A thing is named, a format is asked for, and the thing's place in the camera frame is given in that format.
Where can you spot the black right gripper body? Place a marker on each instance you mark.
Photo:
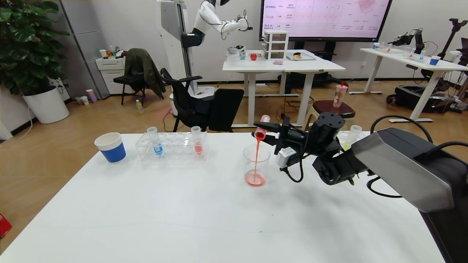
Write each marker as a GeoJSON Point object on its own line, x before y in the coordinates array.
{"type": "Point", "coordinates": [285, 130]}

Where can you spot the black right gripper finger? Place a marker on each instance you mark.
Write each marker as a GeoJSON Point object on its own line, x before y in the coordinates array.
{"type": "Point", "coordinates": [279, 126]}
{"type": "Point", "coordinates": [273, 139]}

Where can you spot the red pigment test tube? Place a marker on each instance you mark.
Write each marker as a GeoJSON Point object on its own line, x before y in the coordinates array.
{"type": "Point", "coordinates": [197, 144]}
{"type": "Point", "coordinates": [262, 128]}

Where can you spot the blue pigment test tube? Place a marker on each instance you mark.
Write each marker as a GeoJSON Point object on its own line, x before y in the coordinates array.
{"type": "Point", "coordinates": [156, 144]}

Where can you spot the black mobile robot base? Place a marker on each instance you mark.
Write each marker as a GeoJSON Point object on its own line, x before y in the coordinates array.
{"type": "Point", "coordinates": [413, 98]}

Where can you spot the black distant robot arm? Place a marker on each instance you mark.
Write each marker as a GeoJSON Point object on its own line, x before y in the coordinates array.
{"type": "Point", "coordinates": [416, 36]}

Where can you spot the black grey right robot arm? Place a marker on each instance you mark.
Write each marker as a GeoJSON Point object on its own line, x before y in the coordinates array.
{"type": "Point", "coordinates": [402, 164]}

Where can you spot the clear glass beaker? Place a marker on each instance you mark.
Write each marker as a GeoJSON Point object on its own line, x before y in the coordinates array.
{"type": "Point", "coordinates": [256, 171]}

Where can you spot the yellow pigment test tube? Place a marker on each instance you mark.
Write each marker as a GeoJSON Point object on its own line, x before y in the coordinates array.
{"type": "Point", "coordinates": [351, 138]}

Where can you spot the clear acrylic test tube rack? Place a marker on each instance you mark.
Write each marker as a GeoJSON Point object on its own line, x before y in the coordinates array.
{"type": "Point", "coordinates": [172, 146]}
{"type": "Point", "coordinates": [361, 138]}

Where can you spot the small distant glass beaker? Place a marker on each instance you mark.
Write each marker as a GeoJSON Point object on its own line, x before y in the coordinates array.
{"type": "Point", "coordinates": [408, 52]}

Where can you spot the brown top stool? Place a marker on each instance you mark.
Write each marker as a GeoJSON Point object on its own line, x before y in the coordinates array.
{"type": "Point", "coordinates": [329, 106]}

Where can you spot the white double desk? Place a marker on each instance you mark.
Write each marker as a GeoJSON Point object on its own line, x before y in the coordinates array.
{"type": "Point", "coordinates": [278, 66]}

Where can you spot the pink cloth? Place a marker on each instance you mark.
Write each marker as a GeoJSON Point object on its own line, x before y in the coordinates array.
{"type": "Point", "coordinates": [278, 62]}

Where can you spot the pink drink cup with straw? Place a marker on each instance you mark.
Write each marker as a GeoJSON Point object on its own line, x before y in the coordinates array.
{"type": "Point", "coordinates": [339, 95]}

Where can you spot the grey tray with food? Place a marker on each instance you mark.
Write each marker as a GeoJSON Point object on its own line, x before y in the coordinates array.
{"type": "Point", "coordinates": [300, 57]}

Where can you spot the white mini drawer organizer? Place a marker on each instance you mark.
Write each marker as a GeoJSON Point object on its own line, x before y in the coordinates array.
{"type": "Point", "coordinates": [276, 45]}

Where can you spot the black office chair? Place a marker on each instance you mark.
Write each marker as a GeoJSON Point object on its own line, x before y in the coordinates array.
{"type": "Point", "coordinates": [193, 109]}

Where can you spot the grey bowl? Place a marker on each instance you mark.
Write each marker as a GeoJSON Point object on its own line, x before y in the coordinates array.
{"type": "Point", "coordinates": [236, 50]}

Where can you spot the green drink bottle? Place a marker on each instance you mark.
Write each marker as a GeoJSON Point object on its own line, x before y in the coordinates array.
{"type": "Point", "coordinates": [139, 107]}

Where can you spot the olive green jacket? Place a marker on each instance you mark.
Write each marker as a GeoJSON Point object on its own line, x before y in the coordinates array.
{"type": "Point", "coordinates": [144, 69]}

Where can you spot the white humanoid robot on column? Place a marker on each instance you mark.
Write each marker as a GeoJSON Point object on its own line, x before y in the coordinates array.
{"type": "Point", "coordinates": [175, 22]}

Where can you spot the white long desk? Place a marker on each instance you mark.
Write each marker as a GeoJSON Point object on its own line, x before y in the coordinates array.
{"type": "Point", "coordinates": [420, 64]}

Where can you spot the black four-legged chair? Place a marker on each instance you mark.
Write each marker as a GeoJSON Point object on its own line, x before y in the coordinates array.
{"type": "Point", "coordinates": [128, 82]}

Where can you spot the blue white paper cup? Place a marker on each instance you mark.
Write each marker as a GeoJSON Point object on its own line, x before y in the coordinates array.
{"type": "Point", "coordinates": [111, 149]}

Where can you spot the small blue paper cup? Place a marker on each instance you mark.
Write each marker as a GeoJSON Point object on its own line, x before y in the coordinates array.
{"type": "Point", "coordinates": [434, 60]}

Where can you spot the white drawer cabinet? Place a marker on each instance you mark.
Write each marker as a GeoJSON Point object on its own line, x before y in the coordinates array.
{"type": "Point", "coordinates": [109, 73]}

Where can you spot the pink purple cup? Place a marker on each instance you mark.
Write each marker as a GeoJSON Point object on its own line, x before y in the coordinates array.
{"type": "Point", "coordinates": [91, 96]}

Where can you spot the small white paper cup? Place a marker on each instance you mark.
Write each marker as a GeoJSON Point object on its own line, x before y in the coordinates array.
{"type": "Point", "coordinates": [85, 100]}

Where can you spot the black tall stand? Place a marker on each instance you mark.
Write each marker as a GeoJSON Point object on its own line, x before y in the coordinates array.
{"type": "Point", "coordinates": [455, 29]}

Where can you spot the tall grey cabinet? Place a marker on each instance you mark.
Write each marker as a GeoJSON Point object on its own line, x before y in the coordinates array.
{"type": "Point", "coordinates": [87, 29]}

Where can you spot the white plant pot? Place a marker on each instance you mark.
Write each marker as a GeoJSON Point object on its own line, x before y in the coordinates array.
{"type": "Point", "coordinates": [47, 106]}

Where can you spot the large green potted plant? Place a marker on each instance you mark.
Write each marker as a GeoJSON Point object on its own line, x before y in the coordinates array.
{"type": "Point", "coordinates": [25, 44]}

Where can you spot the red flat object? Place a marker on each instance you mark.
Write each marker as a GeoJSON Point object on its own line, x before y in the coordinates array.
{"type": "Point", "coordinates": [4, 226]}

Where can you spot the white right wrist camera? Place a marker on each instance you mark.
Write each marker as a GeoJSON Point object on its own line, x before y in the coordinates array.
{"type": "Point", "coordinates": [286, 157]}

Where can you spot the large wall display screen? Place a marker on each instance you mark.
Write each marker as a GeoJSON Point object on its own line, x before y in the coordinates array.
{"type": "Point", "coordinates": [321, 18]}

